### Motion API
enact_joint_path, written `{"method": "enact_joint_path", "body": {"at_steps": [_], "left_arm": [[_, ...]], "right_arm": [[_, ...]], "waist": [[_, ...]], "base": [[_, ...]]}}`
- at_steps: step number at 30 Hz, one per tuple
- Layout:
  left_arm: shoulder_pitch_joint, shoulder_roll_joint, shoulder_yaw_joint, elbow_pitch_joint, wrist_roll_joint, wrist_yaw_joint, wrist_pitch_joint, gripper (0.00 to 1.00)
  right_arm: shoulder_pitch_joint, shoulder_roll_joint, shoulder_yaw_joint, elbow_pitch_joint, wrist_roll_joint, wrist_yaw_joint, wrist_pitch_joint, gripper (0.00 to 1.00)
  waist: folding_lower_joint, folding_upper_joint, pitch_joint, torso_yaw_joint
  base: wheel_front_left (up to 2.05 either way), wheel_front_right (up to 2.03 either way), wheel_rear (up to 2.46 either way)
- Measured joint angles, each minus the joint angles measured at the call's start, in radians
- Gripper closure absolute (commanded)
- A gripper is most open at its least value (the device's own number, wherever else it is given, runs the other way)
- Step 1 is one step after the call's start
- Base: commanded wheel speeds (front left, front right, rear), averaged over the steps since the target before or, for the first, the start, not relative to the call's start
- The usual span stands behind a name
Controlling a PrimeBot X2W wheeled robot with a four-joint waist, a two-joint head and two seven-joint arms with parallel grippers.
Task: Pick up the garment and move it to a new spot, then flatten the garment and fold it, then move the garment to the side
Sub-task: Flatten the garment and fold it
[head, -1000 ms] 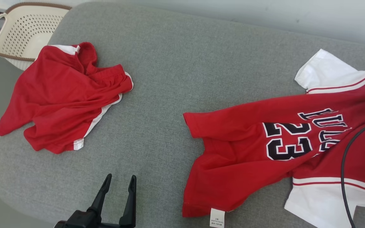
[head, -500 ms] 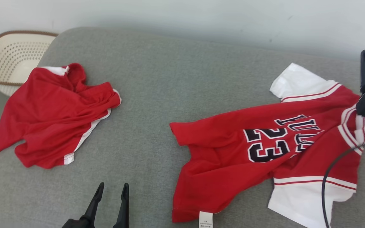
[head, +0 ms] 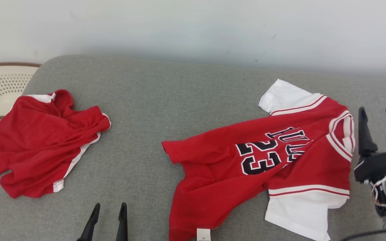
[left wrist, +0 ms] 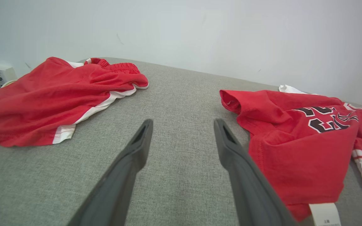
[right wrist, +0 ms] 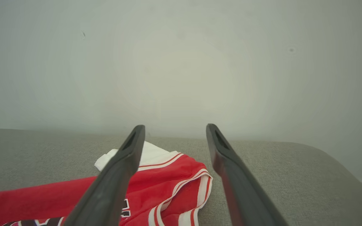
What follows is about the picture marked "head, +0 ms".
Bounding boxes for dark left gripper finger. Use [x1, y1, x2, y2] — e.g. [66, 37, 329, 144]
[116, 202, 128, 241]
[77, 203, 101, 241]

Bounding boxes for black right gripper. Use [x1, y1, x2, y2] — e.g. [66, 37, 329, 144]
[354, 107, 386, 184]

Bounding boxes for red shorts with white stripe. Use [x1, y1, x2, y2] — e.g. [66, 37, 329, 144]
[0, 89, 112, 199]

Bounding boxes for red white basketball jersey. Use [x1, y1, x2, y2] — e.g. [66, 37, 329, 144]
[162, 79, 356, 241]

